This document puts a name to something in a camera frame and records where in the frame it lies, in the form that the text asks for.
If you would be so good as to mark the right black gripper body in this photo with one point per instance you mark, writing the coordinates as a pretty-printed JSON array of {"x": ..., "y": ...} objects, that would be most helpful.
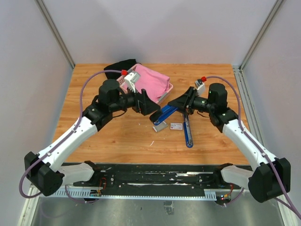
[{"x": 194, "y": 103}]

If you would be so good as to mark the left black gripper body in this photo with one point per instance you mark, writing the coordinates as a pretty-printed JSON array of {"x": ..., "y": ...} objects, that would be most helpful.
[{"x": 136, "y": 103}]

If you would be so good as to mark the silver staple strips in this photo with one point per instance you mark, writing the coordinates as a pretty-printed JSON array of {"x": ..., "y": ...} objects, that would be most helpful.
[{"x": 160, "y": 127}]

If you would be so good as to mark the red staple box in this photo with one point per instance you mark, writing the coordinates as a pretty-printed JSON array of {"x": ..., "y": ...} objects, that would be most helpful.
[{"x": 176, "y": 126}]

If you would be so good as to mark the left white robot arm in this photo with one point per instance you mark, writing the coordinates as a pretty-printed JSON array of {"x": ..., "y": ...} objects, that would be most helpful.
[{"x": 45, "y": 169}]

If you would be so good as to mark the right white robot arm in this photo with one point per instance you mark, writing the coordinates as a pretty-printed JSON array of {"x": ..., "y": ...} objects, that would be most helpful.
[{"x": 269, "y": 177}]

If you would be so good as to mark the pink folded cloth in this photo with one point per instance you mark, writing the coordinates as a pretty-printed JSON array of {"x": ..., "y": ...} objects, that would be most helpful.
[{"x": 155, "y": 83}]

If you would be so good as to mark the pink plastic basket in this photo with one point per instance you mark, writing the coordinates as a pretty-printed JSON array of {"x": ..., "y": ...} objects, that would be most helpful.
[{"x": 132, "y": 69}]

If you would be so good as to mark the black folded cloth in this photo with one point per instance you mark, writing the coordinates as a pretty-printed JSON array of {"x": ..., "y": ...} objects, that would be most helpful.
[{"x": 119, "y": 66}]

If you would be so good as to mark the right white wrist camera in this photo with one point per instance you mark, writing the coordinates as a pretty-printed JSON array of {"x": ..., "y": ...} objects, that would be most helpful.
[{"x": 200, "y": 85}]

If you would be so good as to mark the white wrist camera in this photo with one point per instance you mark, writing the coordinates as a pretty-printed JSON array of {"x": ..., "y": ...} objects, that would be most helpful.
[
  {"x": 200, "y": 85},
  {"x": 128, "y": 82}
]

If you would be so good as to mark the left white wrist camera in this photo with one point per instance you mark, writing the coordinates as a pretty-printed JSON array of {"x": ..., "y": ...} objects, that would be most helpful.
[{"x": 128, "y": 82}]

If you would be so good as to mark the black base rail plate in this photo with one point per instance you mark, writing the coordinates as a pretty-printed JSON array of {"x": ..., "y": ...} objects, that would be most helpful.
[{"x": 150, "y": 181}]

